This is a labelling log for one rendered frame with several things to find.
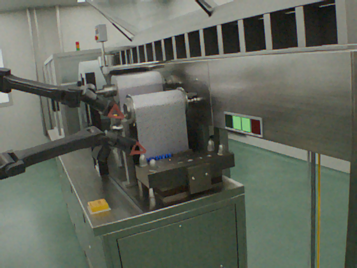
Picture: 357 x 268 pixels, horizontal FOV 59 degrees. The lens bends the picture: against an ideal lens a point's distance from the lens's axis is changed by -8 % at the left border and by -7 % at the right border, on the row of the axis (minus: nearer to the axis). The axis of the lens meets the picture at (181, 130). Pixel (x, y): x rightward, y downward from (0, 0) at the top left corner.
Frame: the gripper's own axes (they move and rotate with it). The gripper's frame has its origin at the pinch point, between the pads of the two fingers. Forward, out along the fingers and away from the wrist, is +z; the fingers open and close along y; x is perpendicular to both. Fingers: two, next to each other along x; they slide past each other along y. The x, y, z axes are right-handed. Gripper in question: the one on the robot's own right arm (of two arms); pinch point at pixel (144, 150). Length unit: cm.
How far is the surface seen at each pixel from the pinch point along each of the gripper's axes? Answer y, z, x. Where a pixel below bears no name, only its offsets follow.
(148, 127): 0.3, -2.4, 10.4
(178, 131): 0.3, 12.3, 13.5
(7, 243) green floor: -173, -26, -139
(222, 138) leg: -13, 45, 19
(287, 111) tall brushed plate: 59, 17, 31
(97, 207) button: 13.4, -15.6, -26.1
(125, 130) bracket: -7.1, -9.0, 5.4
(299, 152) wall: -175, 275, 50
